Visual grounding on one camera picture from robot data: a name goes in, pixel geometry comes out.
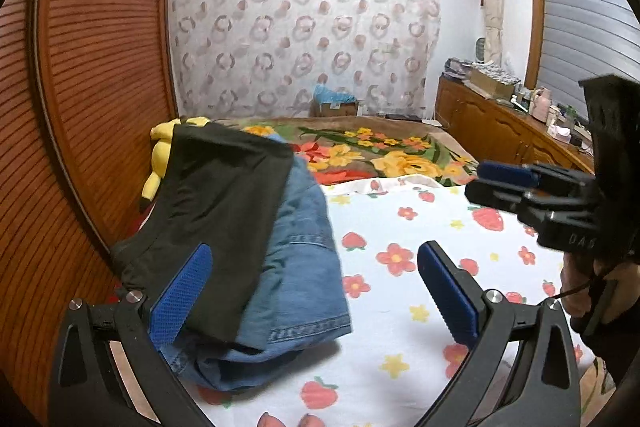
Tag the pink thermos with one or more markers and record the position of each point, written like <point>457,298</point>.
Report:
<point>542,104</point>

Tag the wooden window frame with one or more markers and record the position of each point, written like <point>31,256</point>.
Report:
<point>535,7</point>

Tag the person's right forearm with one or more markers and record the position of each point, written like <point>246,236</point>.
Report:
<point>607,352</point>

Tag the grey window blinds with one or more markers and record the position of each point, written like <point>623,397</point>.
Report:
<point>580,7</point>

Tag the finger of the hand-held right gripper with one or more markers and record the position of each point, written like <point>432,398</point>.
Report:
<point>495,196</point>
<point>507,174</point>

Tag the person's right hand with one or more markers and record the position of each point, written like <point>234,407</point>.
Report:
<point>575,287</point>

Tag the blue patterned bundle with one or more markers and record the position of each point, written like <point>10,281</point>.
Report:
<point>457,68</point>

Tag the black pants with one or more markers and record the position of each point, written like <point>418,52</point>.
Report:
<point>215,207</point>

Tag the wooden cabinet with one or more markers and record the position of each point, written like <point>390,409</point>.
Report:
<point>490,127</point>

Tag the wooden louvered wardrobe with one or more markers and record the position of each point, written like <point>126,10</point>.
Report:
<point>100,57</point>

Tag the blue plastic bag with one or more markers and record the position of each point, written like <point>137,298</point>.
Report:
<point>332,94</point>

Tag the yellow plush toy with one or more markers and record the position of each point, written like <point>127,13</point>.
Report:
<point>161,152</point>

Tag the blue jeans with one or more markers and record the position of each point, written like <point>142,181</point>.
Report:
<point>295,277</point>

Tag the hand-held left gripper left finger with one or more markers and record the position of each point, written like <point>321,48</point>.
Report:
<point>180,297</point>

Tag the pink tissue box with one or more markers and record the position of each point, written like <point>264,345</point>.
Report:
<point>560,133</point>

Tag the white flower print blanket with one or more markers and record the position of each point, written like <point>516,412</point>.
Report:
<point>400,332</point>

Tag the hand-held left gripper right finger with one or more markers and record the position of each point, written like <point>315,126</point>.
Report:
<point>450,297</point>

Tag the plain cardboard box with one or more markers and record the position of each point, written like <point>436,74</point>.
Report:
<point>337,109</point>

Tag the cardboard box of small goods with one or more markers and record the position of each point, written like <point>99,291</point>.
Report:
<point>487,82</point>

